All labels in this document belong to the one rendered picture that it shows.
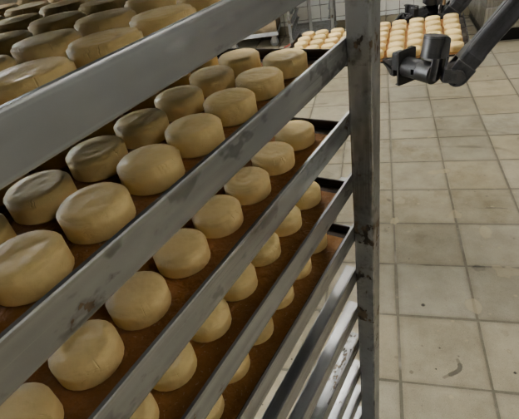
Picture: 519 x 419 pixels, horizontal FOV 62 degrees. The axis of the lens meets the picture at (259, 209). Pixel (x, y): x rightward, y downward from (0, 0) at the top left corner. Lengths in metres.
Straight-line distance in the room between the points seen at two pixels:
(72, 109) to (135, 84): 0.04
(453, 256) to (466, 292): 0.22
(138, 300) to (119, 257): 0.10
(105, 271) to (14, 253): 0.06
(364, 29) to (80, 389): 0.43
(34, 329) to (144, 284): 0.14
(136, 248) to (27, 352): 0.08
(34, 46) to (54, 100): 0.12
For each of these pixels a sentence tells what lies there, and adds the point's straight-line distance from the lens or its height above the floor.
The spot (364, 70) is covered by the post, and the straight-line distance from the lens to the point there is 0.52.
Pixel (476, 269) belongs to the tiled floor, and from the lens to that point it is 2.14.
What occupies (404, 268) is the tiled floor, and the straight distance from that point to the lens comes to 2.10.
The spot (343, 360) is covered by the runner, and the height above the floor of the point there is 0.77.
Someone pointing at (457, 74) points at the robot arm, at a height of 1.01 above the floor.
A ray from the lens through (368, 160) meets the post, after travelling 0.57.
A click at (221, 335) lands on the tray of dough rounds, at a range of 0.45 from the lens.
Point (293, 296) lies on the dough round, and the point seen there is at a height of 1.05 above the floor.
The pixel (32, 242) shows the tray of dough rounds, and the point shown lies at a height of 1.33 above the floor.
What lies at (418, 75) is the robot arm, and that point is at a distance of 1.33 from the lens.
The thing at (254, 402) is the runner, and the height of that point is 1.05.
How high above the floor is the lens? 1.48
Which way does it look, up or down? 36 degrees down
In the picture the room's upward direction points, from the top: 11 degrees counter-clockwise
